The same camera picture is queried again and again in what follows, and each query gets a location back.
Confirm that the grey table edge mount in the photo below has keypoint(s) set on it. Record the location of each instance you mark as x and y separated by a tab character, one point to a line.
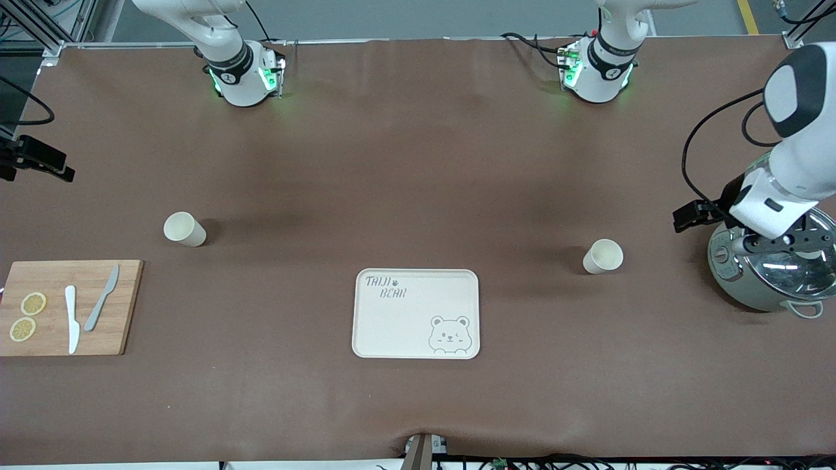
418	457

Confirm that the glass pot lid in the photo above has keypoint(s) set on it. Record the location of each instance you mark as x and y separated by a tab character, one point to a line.
784	273

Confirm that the brown table mat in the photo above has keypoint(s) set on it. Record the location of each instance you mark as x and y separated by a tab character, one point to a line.
392	163

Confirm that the pale green electric pot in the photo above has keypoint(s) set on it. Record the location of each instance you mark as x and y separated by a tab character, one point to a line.
738	295

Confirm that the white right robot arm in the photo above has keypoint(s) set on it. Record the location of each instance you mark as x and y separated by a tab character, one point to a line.
235	72

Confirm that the lemon slice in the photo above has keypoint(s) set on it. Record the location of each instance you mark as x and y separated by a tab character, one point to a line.
33	303
23	329

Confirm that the wooden cutting board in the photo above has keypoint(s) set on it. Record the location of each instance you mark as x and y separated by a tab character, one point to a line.
52	277

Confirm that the aluminium frame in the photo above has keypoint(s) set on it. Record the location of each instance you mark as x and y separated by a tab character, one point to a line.
793	40
26	19

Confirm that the white bear print tray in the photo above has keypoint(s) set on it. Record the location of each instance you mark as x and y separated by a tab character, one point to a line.
405	320

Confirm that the grey plastic knife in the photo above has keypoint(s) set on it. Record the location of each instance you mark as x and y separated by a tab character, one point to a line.
99	307

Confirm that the white plastic cup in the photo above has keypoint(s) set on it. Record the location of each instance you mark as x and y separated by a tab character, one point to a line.
601	256
183	228

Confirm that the white plastic knife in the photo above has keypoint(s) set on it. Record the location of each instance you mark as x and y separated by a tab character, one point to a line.
72	320

